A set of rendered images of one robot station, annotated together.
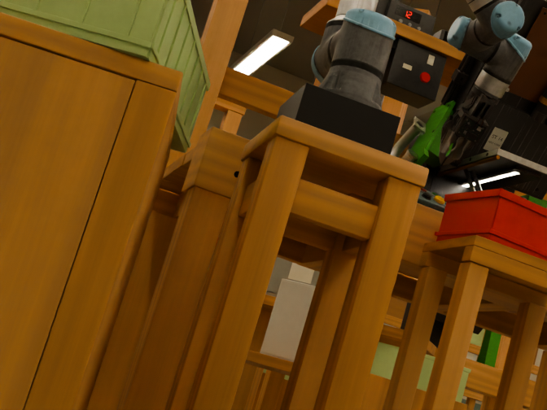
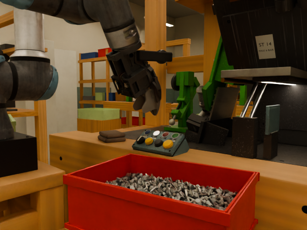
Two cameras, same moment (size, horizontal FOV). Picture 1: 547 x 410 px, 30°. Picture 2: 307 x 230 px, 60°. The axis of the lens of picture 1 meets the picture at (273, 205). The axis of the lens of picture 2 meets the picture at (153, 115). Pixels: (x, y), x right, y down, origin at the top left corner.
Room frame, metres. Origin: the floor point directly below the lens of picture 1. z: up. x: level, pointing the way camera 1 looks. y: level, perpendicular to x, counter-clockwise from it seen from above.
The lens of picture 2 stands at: (2.04, -0.97, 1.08)
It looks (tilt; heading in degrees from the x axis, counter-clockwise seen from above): 5 degrees down; 55
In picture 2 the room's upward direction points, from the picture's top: straight up
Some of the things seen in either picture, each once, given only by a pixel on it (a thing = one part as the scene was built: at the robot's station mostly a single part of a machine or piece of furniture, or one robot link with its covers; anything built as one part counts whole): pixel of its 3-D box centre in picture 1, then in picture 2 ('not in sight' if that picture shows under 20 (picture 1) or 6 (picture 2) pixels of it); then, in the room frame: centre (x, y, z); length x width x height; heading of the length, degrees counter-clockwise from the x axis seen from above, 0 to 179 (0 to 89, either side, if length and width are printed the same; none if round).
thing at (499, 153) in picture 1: (486, 173); (276, 78); (2.77, -0.55, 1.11); 0.39 x 0.16 x 0.03; 15
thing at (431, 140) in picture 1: (437, 138); (231, 63); (2.77, -0.39, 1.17); 0.13 x 0.12 x 0.20; 105
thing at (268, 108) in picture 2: not in sight; (272, 131); (2.72, -0.57, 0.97); 0.10 x 0.02 x 0.14; 15
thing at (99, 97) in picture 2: not in sight; (112, 90); (5.33, 5.58, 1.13); 2.48 x 0.54 x 2.27; 105
